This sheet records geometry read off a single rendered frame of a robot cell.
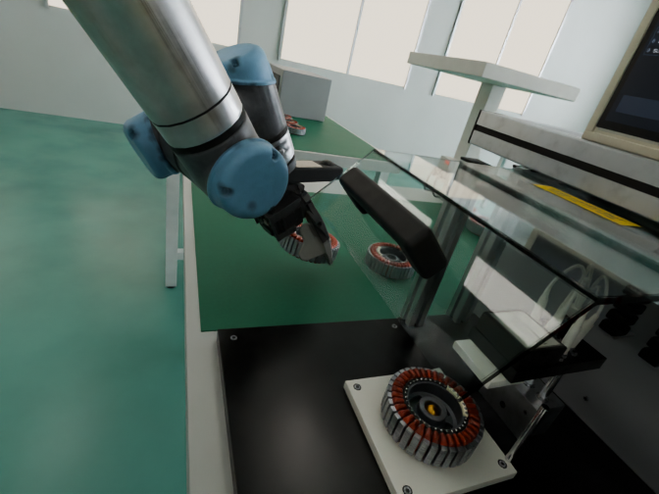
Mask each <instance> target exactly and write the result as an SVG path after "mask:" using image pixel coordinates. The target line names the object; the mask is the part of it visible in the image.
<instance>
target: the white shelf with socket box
mask: <svg viewBox="0 0 659 494"><path fill-rule="evenodd" d="M407 63H408V64H411V65H415V66H419V67H423V68H427V69H430V70H434V71H438V72H442V73H446V74H452V75H456V76H460V77H463V78H467V79H471V80H474V81H478V82H481V83H482V84H481V87H480V89H479V92H478V95H477V97H476V100H475V103H474V105H473V108H472V111H471V113H470V115H469V118H468V120H467V123H466V126H465V128H464V131H463V134H462V136H461V139H460V142H459V144H458V147H457V150H456V153H455V155H454V158H452V157H448V156H441V158H440V159H446V160H453V161H460V160H461V159H460V158H461V157H468V158H475V159H477V158H478V157H479V155H480V152H481V150H482V149H481V148H480V147H478V146H475V145H473V144H471V143H468V140H469V138H470V135H471V133H472V130H473V127H474V125H475V122H476V119H477V117H478V114H479V112H480V110H485V111H489V112H493V113H496V112H497V110H498V107H499V105H500V102H501V100H502V97H503V95H504V93H505V90H506V88H510V89H515V90H519V91H524V92H528V93H533V94H538V95H543V96H547V97H552V98H557V99H562V100H567V101H571V102H576V100H577V98H578V96H579V94H580V92H581V89H579V88H576V87H573V86H570V85H567V84H563V83H560V82H556V81H553V80H550V79H546V78H543V77H539V76H536V75H533V74H527V73H523V72H520V71H516V70H513V69H510V68H506V67H503V66H499V65H496V64H493V63H490V62H485V61H478V60H470V59H463V58H455V57H448V56H440V55H434V54H427V53H419V52H412V51H411V52H410V54H409V58H408V61H407Z"/></svg>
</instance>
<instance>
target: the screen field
mask: <svg viewBox="0 0 659 494"><path fill-rule="evenodd" d="M615 112H619V113H623V114H628V115H633V116H638V117H642V118H647V119H652V120H656V121H659V101H658V100H652V99H646V98H640V97H634V96H629V95H624V96H623V98H622V100H621V102H620V103H619V105H618V107H617V109H616V111H615Z"/></svg>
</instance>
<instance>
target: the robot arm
mask: <svg viewBox="0 0 659 494"><path fill-rule="evenodd" d="M62 1H63V2H64V4H65V5H66V6H67V8H68V9H69V10H70V12H71V13H72V14H73V16H74V17H75V18H76V20H77V22H78V23H79V24H80V26H81V27H82V28H83V30H84V31H85V32H86V34H87V35H88V36H89V38H90V39H91V41H92V42H93V43H94V45H95V46H96V47H97V49H98V50H99V51H100V53H101V54H102V55H103V57H104V58H105V60H106V61H107V62H108V64H109V65H110V66H111V68H112V69H113V70H114V72H115V73H116V74H117V76H118V77H119V79H120V80H121V81H122V83H123V84H124V85H125V87H126V88H127V90H128V91H129V92H130V94H131V95H132V97H133V98H134V99H135V101H136V102H137V103H138V105H139V106H140V107H141V109H142V110H143V112H141V113H139V114H138V115H136V116H134V117H132V118H130V119H128V120H126V121H125V123H124V133H125V136H126V138H127V140H128V142H129V143H130V145H131V147H132V148H133V150H134V151H135V153H136V154H137V156H138V157H139V159H140V160H141V161H142V163H143V164H144V165H145V167H146V168H147V169H148V170H149V171H150V172H151V173H152V174H153V175H154V176H155V177H157V178H166V177H168V176H170V175H172V174H178V173H182V174H183V175H184V176H185V177H187V178H188V179H189V180H190V181H191V182H193V183H194V184H195V185H196V186H197V187H198V188H199V189H201V190H202V191H203V192H204V193H205V194H206V195H207V196H208V197H209V199H210V200H211V202H212V203H213V204H214V205H216V206H217V207H219V208H222V209H224V210H225V211H227V212H228V213H229V214H231V215H233V216H235V217H237V218H240V219H254V220H255V222H256V223H260V225H261V226H262V227H263V229H264V230H266V231H267V232H268V233H269V234H270V235H271V236H274V237H275V238H276V239H277V241H278V242H280V241H281V240H282V239H284V238H285V237H286V236H289V235H290V234H292V233H293V232H294V231H296V230H297V228H296V227H297V226H298V225H300V224H301V223H302V222H303V219H305V218H306V220H307V222H308V223H303V224H302V225H301V226H300V230H299V231H300V234H301V236H302V238H303V244H302V246H301V248H300V250H299V252H298V255H299V258H300V259H301V260H302V261H308V260H311V259H313V258H316V257H318V256H321V255H324V257H325V259H326V260H327V262H328V264H329V265H331V264H332V250H331V244H330V236H329V234H328V231H327V228H326V225H325V223H324V221H323V219H322V217H321V215H320V214H319V212H318V211H317V209H316V208H315V206H314V204H313V202H312V201H311V199H310V195H309V193H308V192H307V191H306V190H304V187H305V185H304V184H302V183H301V182H322V181H333V180H334V179H335V178H337V177H338V176H339V175H341V174H342V173H343V168H342V167H340V166H338V165H336V164H335V163H334V162H332V161H330V160H322V161H309V160H296V159H295V155H294V148H293V144H292V141H291V137H290V134H289V130H288V127H287V123H286V120H285V116H284V113H283V109H282V106H281V102H280V100H279V94H278V90H277V87H276V79H275V78H274V75H273V72H272V69H271V66H270V63H269V61H268V59H267V56H266V53H265V51H264V50H263V49H262V48H261V47H260V46H258V45H256V44H252V43H240V44H235V45H231V46H228V47H225V48H223V49H220V50H218V51H216V50H215V48H214V46H213V44H212V42H211V40H210V38H209V36H208V34H207V32H206V30H205V28H204V26H203V24H202V23H201V21H200V19H199V17H198V15H197V13H196V11H195V9H194V7H193V5H192V3H191V1H190V0H62Z"/></svg>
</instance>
